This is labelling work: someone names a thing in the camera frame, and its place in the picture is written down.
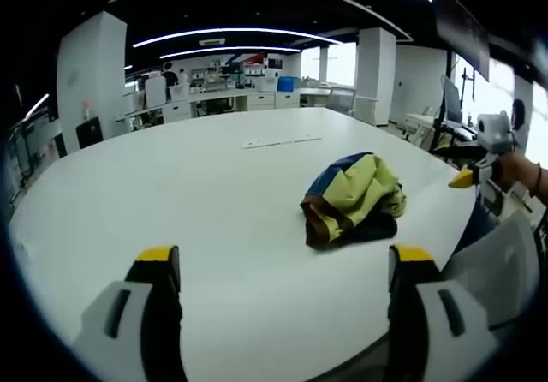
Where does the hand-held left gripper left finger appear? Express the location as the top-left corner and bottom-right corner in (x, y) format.
(72, 244), (188, 382)

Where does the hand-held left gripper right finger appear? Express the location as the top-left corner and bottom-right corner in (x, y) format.
(383, 242), (500, 382)

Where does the yellow blue brown garment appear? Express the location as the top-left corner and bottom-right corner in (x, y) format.
(299, 151), (408, 251)

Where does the person's right hand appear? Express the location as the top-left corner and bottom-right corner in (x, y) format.
(491, 152), (539, 201)

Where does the desk monitor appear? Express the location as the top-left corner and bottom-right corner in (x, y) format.
(440, 75), (464, 124)

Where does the person's jeans leg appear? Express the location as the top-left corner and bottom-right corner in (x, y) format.
(460, 201), (500, 254)

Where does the white office chair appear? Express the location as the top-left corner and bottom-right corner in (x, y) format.
(443, 209), (541, 330)

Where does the hanging dark screen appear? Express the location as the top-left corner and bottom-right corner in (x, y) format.
(430, 0), (492, 81)

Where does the black bin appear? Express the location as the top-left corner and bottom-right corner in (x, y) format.
(75, 116), (104, 151)

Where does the white high-back chair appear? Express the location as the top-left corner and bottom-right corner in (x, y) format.
(144, 75), (168, 110)

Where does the white counter with drawers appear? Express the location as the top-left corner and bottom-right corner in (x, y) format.
(162, 88), (301, 124)

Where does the long ceiling light strip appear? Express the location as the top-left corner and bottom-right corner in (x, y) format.
(132, 26), (343, 50)

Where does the white table cable cover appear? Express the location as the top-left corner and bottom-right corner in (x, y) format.
(241, 135), (323, 151)

